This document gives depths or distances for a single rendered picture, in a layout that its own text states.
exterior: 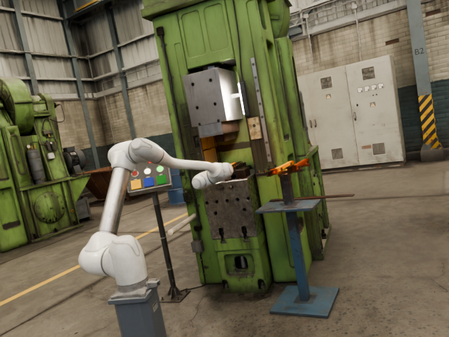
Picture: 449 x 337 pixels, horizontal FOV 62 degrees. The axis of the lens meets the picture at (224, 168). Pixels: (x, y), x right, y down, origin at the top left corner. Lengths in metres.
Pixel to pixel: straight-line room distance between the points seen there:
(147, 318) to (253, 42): 2.03
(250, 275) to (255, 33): 1.84
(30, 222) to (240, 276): 4.76
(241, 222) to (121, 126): 9.40
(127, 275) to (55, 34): 11.15
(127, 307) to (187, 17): 2.20
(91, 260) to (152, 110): 9.25
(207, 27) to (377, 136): 5.33
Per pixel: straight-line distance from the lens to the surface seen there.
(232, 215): 2.88
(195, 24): 3.15
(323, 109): 7.99
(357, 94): 7.84
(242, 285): 3.08
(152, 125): 11.14
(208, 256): 3.31
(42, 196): 7.17
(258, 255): 2.94
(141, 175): 3.00
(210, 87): 2.88
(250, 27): 2.99
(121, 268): 1.90
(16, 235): 7.10
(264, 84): 2.91
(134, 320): 1.98
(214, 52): 3.04
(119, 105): 11.98
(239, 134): 3.32
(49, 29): 12.57
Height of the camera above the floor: 1.31
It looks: 6 degrees down
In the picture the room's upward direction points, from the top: 10 degrees counter-clockwise
